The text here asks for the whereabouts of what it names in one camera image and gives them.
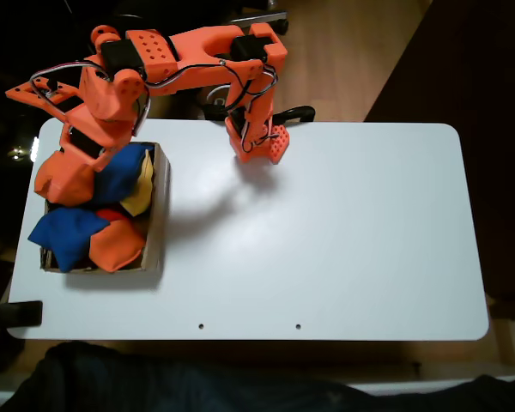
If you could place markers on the black table edge clamp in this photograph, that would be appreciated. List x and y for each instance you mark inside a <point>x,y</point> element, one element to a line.
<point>23,313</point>

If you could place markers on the black base clamp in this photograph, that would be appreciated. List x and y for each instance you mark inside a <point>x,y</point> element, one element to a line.
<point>214,112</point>
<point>302,112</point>

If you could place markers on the office chair base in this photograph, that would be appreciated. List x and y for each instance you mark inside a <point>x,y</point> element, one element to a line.
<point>262,17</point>

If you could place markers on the blue bean bag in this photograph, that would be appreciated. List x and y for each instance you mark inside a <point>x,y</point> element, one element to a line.
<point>64,236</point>
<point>120,171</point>

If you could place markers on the orange bean bag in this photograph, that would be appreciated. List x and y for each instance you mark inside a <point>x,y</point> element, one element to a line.
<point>116,249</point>
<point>47,184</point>

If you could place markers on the brown cardboard box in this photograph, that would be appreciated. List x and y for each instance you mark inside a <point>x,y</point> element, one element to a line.
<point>159,223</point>

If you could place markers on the red bean bag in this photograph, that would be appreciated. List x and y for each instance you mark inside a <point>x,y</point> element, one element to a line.
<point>111,214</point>

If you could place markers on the person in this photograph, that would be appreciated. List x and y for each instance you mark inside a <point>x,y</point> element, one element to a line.
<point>154,382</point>

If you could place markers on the yellow bean bag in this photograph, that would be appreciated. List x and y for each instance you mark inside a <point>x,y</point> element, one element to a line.
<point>141,193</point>

